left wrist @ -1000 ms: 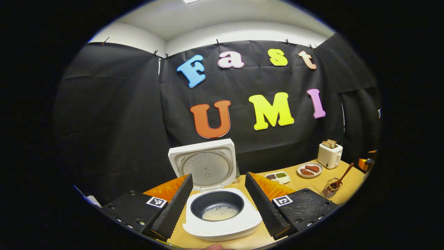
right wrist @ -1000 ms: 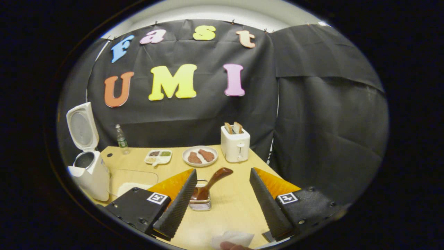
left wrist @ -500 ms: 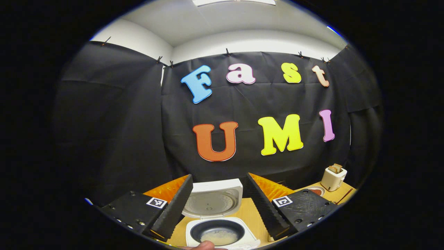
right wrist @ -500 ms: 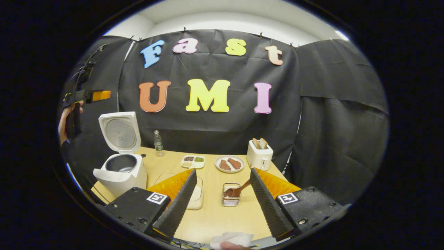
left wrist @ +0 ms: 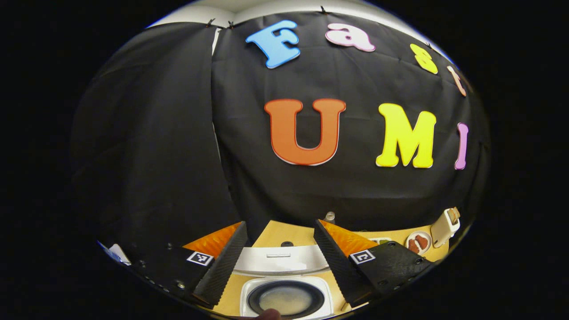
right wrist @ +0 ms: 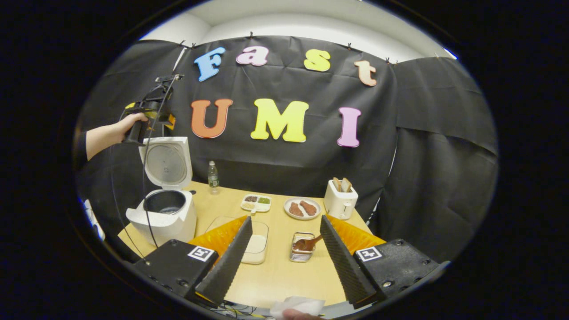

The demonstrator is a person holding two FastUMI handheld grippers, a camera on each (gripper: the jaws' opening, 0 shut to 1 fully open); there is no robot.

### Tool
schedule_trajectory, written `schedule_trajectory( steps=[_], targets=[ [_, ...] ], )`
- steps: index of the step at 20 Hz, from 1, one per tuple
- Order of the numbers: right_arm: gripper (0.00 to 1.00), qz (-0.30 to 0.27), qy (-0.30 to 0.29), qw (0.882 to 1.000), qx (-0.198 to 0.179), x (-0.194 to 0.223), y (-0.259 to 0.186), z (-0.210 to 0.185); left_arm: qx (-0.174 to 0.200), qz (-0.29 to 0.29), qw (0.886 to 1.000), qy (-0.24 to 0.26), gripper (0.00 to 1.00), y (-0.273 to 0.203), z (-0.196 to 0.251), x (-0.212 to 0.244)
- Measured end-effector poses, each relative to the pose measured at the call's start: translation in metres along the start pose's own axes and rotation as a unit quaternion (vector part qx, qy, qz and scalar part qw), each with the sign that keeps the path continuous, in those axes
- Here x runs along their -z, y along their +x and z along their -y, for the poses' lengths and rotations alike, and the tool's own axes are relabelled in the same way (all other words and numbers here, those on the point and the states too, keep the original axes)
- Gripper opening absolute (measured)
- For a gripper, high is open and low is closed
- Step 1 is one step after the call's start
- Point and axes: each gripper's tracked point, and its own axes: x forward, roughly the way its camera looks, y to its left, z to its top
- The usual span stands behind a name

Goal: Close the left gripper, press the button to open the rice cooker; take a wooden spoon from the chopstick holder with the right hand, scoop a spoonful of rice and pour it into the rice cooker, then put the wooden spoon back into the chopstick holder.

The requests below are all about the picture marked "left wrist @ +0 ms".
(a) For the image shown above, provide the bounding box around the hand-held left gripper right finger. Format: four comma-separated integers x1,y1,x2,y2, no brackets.
314,219,434,308

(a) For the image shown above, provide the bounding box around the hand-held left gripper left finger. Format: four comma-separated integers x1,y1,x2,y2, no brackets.
133,221,248,309

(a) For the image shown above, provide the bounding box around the white rice cooker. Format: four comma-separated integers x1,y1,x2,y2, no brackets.
233,244,334,320

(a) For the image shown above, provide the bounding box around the white rice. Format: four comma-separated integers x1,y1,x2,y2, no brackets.
260,287,318,315

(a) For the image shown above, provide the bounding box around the white round plate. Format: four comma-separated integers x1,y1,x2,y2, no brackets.
405,231,433,255

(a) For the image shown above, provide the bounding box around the white and blue board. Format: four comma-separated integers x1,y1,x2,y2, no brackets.
99,241,132,266

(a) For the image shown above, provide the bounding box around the white toaster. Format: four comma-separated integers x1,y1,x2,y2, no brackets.
430,207,461,248

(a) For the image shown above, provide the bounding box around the black backdrop cloth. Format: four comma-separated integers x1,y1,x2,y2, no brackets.
71,11,492,254

